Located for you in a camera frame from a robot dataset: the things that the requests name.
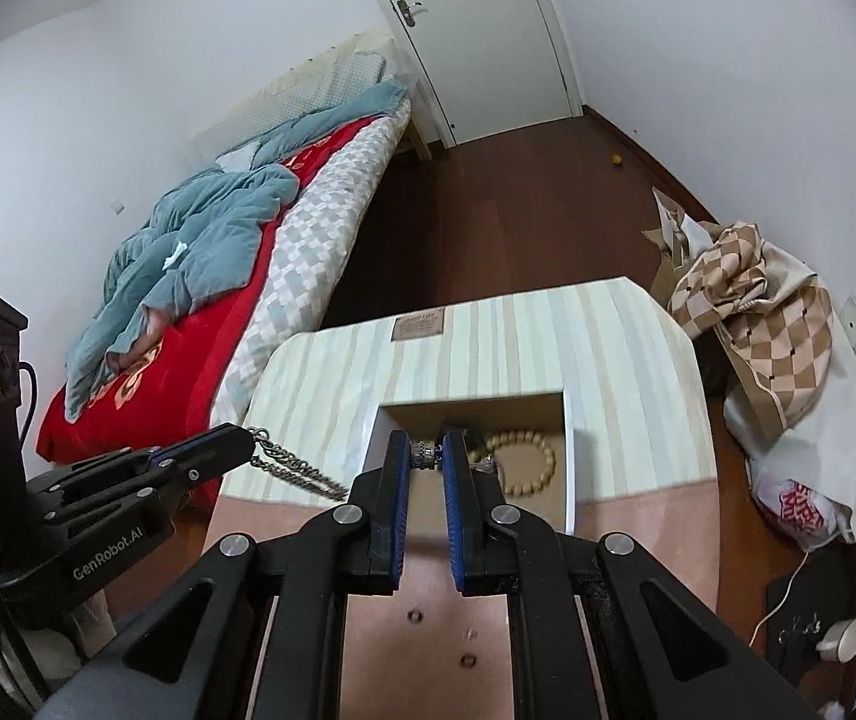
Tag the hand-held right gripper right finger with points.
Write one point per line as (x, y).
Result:
(455, 510)

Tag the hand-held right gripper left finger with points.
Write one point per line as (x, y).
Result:
(398, 510)

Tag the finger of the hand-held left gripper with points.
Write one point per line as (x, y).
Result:
(210, 466)
(206, 441)

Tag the white jewelry box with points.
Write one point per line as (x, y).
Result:
(533, 405)

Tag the red patterned blanket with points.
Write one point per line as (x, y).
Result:
(210, 330)

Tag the blue-grey quilt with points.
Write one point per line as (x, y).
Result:
(195, 240)

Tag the striped beige pink ottoman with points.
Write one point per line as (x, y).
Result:
(548, 330)

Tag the bed with checkered sheet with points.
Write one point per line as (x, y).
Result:
(323, 225)

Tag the white red printed plastic bag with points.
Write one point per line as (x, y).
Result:
(802, 502)

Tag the black mat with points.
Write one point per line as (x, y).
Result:
(791, 615)

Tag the brown checkered cloth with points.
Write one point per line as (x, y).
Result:
(765, 330)

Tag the pale dotted pillow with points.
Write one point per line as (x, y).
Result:
(323, 86)

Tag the white cloth bundle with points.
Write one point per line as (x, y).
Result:
(840, 420)

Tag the white round plug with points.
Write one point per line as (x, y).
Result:
(844, 641)

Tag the white door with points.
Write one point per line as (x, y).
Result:
(488, 37)

